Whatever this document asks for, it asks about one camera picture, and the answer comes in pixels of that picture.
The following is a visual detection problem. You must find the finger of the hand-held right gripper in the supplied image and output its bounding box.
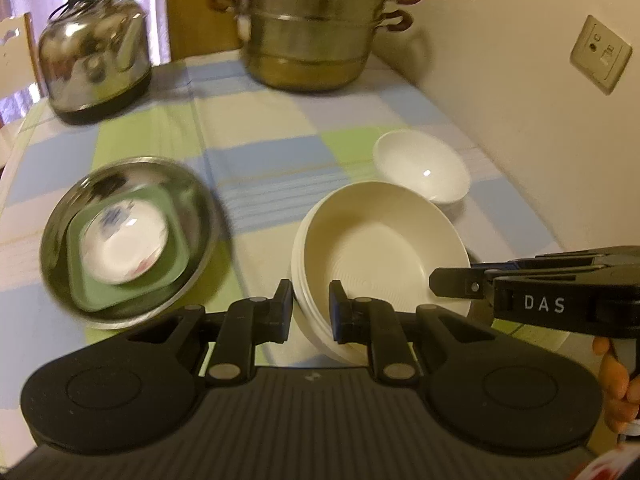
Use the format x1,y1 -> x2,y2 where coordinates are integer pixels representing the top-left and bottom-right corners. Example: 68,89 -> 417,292
428,266 -> 496,302
470,252 -> 606,272

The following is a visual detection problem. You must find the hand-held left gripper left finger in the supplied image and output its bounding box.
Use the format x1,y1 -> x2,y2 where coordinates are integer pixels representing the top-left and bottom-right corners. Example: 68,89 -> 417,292
124,279 -> 294,387

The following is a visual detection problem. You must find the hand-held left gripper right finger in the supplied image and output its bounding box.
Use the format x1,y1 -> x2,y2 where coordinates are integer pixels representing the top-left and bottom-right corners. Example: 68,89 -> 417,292
328,279 -> 502,384

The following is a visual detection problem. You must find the cream plastic bowl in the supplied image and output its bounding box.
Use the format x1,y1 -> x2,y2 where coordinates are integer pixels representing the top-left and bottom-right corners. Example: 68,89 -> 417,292
291,181 -> 473,366

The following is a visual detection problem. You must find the white ceramic bowl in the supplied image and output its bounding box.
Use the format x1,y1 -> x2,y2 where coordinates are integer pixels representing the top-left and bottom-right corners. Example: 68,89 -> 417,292
372,129 -> 471,206

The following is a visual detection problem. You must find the stainless steel basin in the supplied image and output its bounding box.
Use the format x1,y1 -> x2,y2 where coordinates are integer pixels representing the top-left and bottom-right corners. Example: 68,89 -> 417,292
39,157 -> 223,331

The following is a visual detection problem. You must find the small floral white saucer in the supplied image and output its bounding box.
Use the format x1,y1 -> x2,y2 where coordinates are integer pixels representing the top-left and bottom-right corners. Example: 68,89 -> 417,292
80,199 -> 170,286

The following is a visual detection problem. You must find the green square plate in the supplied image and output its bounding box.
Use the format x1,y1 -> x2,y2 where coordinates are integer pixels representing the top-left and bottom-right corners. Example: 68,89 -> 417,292
66,185 -> 191,312

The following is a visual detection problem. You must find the person's right hand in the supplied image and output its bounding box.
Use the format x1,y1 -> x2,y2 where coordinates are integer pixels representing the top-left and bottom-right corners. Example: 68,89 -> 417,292
592,337 -> 632,432

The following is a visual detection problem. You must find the pastel checkered tablecloth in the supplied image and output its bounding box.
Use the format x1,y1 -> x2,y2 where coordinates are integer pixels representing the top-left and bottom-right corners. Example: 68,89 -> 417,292
0,50 -> 571,361

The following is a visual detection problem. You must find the red and white packet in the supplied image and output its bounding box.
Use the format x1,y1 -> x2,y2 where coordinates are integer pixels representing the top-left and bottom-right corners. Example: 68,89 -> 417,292
575,440 -> 640,480

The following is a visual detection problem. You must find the stainless steel steamer pot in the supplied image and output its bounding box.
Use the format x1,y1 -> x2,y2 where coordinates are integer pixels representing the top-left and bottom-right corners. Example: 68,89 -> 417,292
204,0 -> 425,93

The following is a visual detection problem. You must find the brown wooden door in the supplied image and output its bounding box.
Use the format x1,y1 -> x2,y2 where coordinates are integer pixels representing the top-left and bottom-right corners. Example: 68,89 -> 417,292
165,0 -> 251,61

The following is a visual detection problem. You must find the stainless steel kettle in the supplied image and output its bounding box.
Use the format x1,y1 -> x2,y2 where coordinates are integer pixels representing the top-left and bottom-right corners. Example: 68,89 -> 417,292
37,0 -> 153,126

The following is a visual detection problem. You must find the white wooden chair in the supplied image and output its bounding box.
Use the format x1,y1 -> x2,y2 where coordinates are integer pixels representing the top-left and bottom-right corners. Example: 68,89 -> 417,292
0,12 -> 41,126

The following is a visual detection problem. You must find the beige wall socket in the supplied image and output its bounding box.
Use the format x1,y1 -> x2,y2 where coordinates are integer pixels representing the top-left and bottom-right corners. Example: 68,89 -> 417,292
570,14 -> 633,95

